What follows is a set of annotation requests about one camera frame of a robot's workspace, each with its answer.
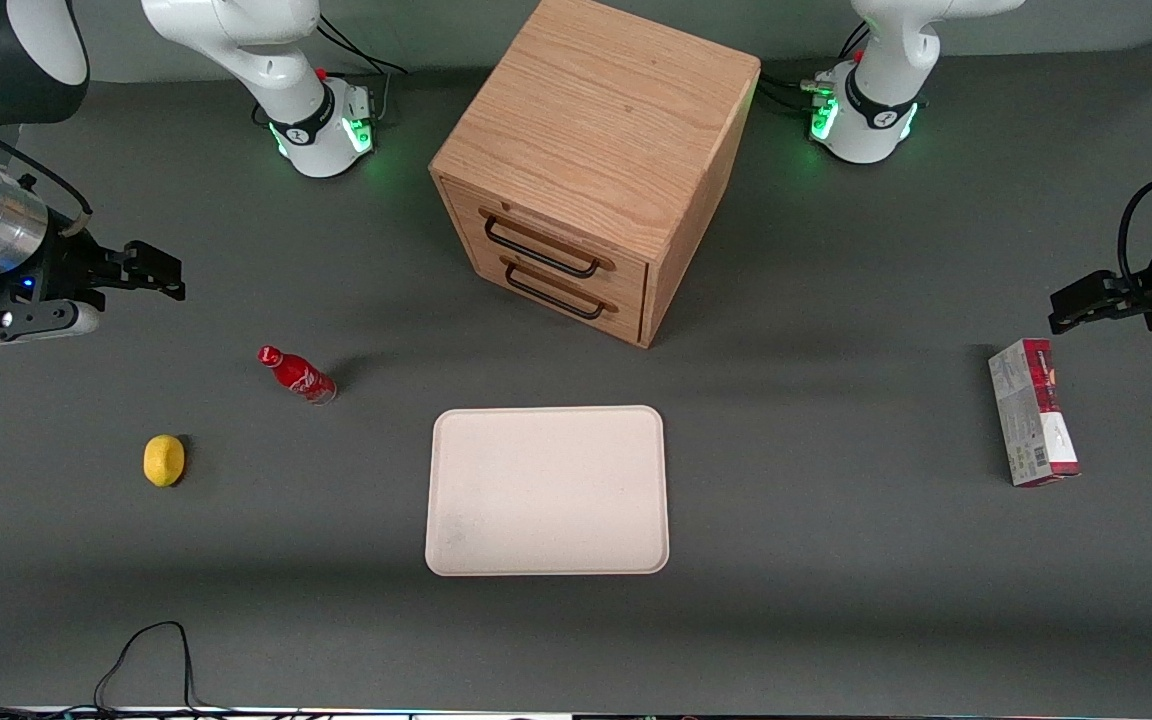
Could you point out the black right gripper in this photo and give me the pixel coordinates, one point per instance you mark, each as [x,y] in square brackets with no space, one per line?
[64,264]

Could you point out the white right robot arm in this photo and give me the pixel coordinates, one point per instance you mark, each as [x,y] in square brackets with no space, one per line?
[236,40]

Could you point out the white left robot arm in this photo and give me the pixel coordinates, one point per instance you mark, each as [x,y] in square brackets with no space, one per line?
[886,60]

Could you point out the oak wooden drawer cabinet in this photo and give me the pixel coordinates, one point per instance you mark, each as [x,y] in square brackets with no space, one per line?
[606,110]

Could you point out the red and grey carton box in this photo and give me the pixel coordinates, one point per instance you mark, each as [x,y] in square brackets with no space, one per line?
[1031,420]

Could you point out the red cola bottle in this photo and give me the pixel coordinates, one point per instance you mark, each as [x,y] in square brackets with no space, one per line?
[298,377]

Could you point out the yellow lemon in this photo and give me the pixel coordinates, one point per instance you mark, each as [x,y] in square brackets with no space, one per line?
[164,461]

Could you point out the beige plastic tray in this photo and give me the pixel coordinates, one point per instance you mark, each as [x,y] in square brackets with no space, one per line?
[546,490]

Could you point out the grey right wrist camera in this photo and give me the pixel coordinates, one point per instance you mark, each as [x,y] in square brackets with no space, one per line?
[16,325]

